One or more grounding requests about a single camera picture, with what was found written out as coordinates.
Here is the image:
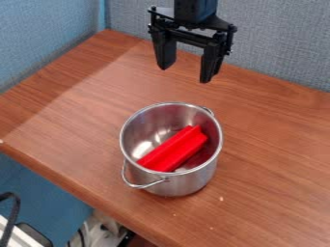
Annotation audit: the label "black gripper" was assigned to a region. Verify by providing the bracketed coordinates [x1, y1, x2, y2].
[148, 0, 237, 83]

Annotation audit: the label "red rectangular block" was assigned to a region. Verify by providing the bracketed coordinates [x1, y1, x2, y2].
[136, 125, 207, 172]

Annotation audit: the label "white striped bag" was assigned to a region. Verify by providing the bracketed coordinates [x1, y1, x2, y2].
[0, 215, 53, 247]

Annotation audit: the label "metal pot with handles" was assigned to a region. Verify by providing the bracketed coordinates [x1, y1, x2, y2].
[120, 102, 224, 197]

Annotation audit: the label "white cables under table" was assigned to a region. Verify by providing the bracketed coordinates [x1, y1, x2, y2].
[65, 210, 129, 247]

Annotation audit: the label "black bag strap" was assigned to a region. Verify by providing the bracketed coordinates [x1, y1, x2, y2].
[0, 191, 21, 247]

